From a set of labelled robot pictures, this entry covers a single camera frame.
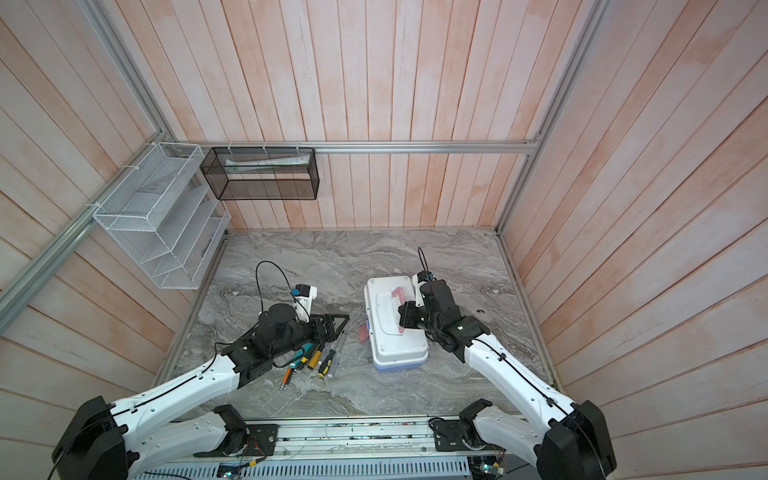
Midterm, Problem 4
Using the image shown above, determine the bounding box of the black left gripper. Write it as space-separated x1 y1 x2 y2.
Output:
271 313 350 358

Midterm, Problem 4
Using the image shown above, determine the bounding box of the white and blue tool box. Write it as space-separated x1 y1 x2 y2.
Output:
364 276 428 371

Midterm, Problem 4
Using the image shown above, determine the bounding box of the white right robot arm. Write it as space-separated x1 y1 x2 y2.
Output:
391 275 617 479

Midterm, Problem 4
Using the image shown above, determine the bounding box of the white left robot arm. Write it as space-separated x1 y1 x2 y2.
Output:
51 303 349 479

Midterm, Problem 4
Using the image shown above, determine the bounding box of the teal utility knife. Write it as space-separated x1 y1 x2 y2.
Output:
288 343 315 369

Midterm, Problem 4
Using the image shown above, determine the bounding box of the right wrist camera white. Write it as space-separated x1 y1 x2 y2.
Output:
411 270 434 290

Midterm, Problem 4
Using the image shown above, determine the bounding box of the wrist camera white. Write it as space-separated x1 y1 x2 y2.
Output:
411 270 434 290
291 284 317 323

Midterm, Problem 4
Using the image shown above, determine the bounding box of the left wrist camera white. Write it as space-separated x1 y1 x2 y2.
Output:
291 284 317 323

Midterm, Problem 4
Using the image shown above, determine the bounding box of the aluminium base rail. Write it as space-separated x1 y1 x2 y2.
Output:
103 413 602 464

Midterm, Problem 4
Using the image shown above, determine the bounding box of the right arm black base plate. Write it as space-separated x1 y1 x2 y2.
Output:
428 417 482 452

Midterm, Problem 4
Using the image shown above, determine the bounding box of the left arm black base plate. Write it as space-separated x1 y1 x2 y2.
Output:
194 424 279 458

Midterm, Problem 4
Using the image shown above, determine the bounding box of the white ventilated cable duct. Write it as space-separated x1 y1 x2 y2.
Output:
138 455 472 479

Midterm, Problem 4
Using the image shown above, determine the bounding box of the aluminium frame horizontal bar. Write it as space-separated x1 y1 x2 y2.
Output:
191 140 538 154

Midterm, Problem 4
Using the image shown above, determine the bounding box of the black wire mesh basket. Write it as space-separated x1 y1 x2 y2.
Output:
201 146 320 201

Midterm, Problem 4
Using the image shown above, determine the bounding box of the white wire mesh shelf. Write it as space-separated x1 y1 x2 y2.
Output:
94 143 231 290

